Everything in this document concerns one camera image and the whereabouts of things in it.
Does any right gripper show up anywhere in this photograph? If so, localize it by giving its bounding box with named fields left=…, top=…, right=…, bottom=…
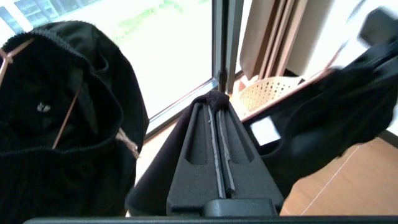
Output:
left=357, top=6, right=398, bottom=47

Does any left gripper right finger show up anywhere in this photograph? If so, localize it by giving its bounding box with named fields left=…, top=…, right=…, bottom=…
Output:
left=216, top=101, right=284, bottom=216

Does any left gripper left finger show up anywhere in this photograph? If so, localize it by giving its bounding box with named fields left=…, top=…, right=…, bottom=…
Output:
left=166, top=102, right=226, bottom=217

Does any pink clothes hanger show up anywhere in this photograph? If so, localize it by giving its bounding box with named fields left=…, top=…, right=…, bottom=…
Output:
left=241, top=46, right=348, bottom=124
left=0, top=37, right=84, bottom=151

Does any black garment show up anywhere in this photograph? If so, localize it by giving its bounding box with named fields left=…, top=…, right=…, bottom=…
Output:
left=126, top=40, right=398, bottom=217
left=0, top=20, right=150, bottom=224

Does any white laundry basket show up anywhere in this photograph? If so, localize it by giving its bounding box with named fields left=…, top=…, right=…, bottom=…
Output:
left=238, top=75, right=310, bottom=121

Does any window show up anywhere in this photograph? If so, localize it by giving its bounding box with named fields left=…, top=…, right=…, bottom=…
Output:
left=0, top=0, right=246, bottom=141

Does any beige curtain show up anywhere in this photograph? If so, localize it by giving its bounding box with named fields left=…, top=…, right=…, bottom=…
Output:
left=239, top=0, right=309, bottom=81

